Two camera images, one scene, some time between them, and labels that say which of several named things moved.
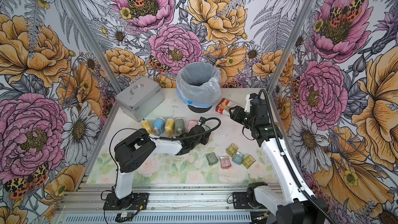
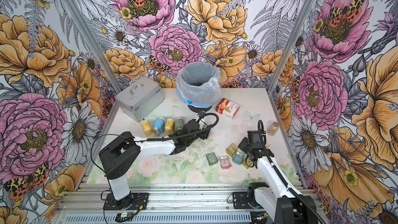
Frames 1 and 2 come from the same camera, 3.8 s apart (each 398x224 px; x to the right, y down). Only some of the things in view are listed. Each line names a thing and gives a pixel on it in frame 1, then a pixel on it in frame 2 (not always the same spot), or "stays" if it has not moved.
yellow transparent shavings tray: [231, 150] stays
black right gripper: [237, 113] to [243, 144]
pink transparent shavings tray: [225, 162] stays
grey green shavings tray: [212, 158] stays
